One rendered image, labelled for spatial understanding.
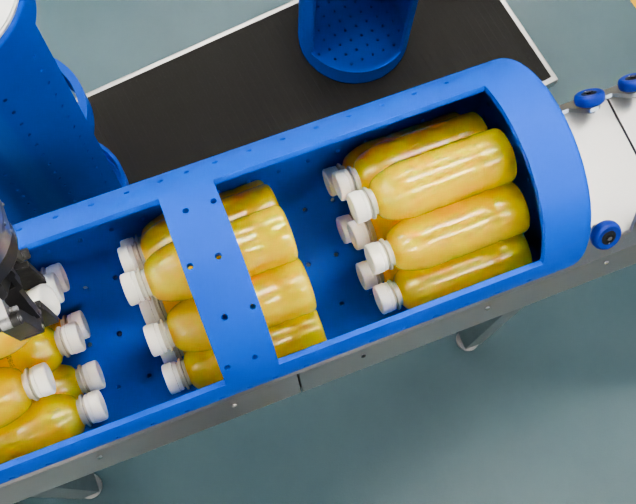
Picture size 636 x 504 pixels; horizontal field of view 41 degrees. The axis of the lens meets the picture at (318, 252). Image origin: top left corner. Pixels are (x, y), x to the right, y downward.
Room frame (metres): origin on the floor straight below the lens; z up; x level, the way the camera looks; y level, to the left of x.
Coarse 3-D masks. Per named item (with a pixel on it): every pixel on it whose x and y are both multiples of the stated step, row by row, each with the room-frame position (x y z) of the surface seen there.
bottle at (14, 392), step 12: (0, 372) 0.12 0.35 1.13; (12, 372) 0.12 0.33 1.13; (24, 372) 0.12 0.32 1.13; (0, 384) 0.10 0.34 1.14; (12, 384) 0.10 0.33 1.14; (24, 384) 0.11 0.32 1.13; (0, 396) 0.09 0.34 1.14; (12, 396) 0.09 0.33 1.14; (24, 396) 0.09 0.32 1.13; (36, 396) 0.09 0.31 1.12; (0, 408) 0.07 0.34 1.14; (12, 408) 0.08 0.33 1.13; (24, 408) 0.08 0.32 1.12; (0, 420) 0.06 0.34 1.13; (12, 420) 0.06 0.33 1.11
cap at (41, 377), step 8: (32, 368) 0.13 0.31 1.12; (40, 368) 0.13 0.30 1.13; (48, 368) 0.13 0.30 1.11; (32, 376) 0.12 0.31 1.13; (40, 376) 0.12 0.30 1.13; (48, 376) 0.12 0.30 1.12; (32, 384) 0.11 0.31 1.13; (40, 384) 0.11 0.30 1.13; (48, 384) 0.11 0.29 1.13; (40, 392) 0.10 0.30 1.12; (48, 392) 0.10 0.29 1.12
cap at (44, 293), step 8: (32, 288) 0.20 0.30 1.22; (40, 288) 0.20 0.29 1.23; (48, 288) 0.20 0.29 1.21; (32, 296) 0.19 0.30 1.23; (40, 296) 0.19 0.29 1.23; (48, 296) 0.19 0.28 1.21; (56, 296) 0.20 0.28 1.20; (48, 304) 0.18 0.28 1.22; (56, 304) 0.19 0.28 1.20; (56, 312) 0.18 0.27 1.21
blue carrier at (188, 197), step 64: (512, 64) 0.54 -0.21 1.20; (320, 128) 0.43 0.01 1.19; (384, 128) 0.51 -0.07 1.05; (512, 128) 0.44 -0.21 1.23; (128, 192) 0.33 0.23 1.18; (192, 192) 0.33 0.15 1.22; (320, 192) 0.43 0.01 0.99; (576, 192) 0.38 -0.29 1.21; (64, 256) 0.29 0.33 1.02; (192, 256) 0.25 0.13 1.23; (320, 256) 0.34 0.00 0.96; (576, 256) 0.33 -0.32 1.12; (128, 320) 0.22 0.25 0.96; (256, 320) 0.19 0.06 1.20; (384, 320) 0.22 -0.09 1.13; (128, 384) 0.14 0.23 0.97; (256, 384) 0.14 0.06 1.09; (64, 448) 0.04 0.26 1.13
